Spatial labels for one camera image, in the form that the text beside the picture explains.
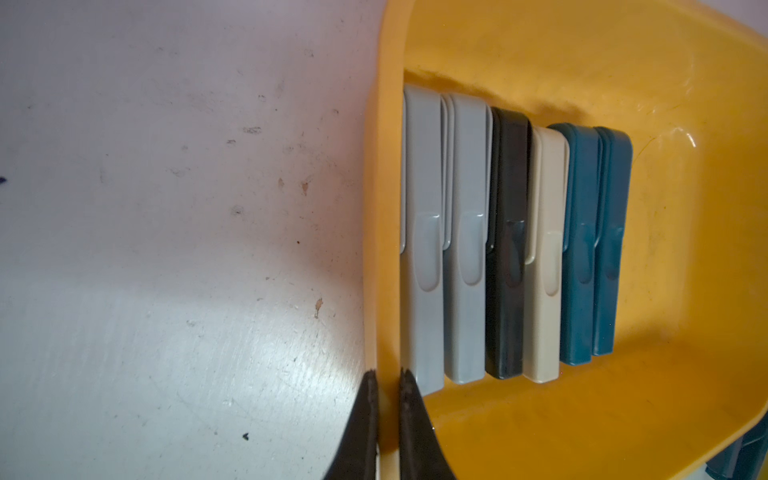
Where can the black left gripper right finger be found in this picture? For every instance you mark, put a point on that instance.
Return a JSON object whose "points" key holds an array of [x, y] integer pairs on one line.
{"points": [[420, 454]]}

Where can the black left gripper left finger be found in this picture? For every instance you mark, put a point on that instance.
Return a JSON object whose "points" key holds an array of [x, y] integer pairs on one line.
{"points": [[356, 456]]}

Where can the teal pruning pliers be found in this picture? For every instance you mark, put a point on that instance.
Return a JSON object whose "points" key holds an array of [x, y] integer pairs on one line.
{"points": [[578, 254]]}

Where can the grey pruning pliers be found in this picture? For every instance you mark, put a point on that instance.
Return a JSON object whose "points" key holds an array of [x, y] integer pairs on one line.
{"points": [[468, 154], [421, 238]]}

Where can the black pruning pliers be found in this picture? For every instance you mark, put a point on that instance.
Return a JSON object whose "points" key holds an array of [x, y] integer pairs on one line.
{"points": [[507, 242]]}

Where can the beige pruning pliers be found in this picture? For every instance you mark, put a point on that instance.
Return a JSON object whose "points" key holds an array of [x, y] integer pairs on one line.
{"points": [[547, 187]]}

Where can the yellow storage tray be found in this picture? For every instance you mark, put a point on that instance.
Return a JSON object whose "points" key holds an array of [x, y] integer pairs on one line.
{"points": [[688, 374]]}

